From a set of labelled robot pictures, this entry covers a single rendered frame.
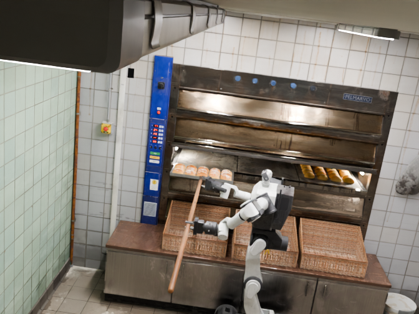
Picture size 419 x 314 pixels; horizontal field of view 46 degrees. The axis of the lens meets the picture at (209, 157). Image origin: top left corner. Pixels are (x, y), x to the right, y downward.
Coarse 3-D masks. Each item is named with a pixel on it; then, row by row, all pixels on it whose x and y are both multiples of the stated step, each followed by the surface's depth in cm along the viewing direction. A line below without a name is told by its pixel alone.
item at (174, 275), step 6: (198, 186) 398; (198, 192) 387; (192, 204) 362; (192, 210) 351; (192, 216) 342; (186, 228) 322; (186, 234) 313; (186, 240) 308; (180, 246) 298; (180, 252) 289; (180, 258) 283; (180, 264) 279; (174, 270) 269; (174, 276) 263; (174, 282) 258; (168, 288) 252
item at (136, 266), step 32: (128, 224) 461; (160, 224) 469; (128, 256) 421; (160, 256) 419; (192, 256) 417; (128, 288) 430; (160, 288) 427; (192, 288) 425; (224, 288) 423; (288, 288) 419; (320, 288) 416; (352, 288) 414; (384, 288) 412
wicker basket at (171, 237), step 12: (180, 204) 458; (204, 204) 457; (168, 216) 438; (180, 216) 458; (204, 216) 457; (216, 216) 457; (228, 216) 446; (168, 228) 453; (180, 228) 459; (168, 240) 419; (180, 240) 418; (192, 240) 418; (204, 240) 417; (216, 240) 416; (192, 252) 420; (204, 252) 420; (216, 252) 419
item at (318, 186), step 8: (240, 176) 451; (248, 176) 450; (256, 176) 450; (288, 184) 450; (296, 184) 449; (304, 184) 448; (312, 184) 448; (320, 184) 450; (328, 184) 452; (344, 192) 448; (352, 192) 447; (360, 192) 447
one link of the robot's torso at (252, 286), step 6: (252, 282) 372; (258, 282) 372; (246, 288) 374; (252, 288) 373; (258, 288) 373; (246, 294) 375; (252, 294) 374; (246, 300) 379; (252, 300) 377; (258, 300) 390; (246, 306) 383; (252, 306) 382; (258, 306) 382; (246, 312) 384; (252, 312) 384; (258, 312) 383
